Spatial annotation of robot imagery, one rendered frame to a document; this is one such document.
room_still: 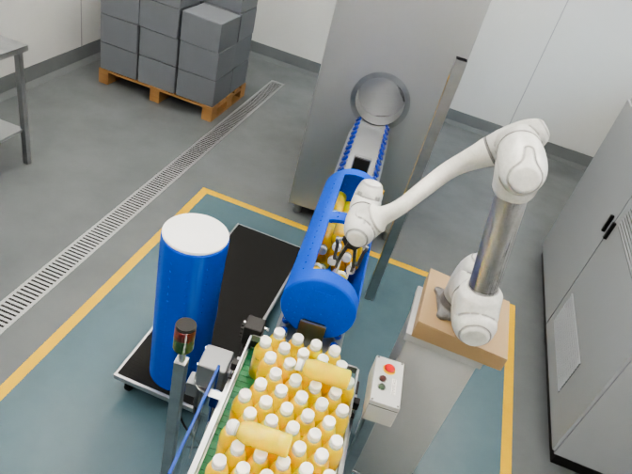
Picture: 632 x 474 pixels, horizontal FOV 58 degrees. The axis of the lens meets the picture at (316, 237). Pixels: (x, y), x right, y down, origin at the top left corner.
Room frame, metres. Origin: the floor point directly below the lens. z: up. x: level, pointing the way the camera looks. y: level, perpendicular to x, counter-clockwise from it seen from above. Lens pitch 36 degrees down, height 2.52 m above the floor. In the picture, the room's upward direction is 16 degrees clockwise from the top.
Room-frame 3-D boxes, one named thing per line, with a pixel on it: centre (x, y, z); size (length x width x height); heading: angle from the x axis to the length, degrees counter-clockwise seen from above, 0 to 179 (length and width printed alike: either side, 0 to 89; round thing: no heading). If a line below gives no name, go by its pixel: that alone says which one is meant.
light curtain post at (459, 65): (2.99, -0.47, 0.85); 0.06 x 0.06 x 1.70; 88
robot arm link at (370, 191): (1.76, -0.14, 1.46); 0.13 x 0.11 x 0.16; 178
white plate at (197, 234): (1.85, 0.49, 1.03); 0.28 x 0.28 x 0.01
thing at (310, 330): (1.52, -0.08, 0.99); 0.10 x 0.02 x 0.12; 88
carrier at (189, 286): (1.85, 0.49, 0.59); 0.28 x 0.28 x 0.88
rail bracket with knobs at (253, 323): (1.48, 0.12, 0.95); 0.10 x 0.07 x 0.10; 88
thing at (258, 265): (2.42, 0.41, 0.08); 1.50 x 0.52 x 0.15; 172
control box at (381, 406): (1.30, -0.36, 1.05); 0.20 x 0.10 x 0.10; 178
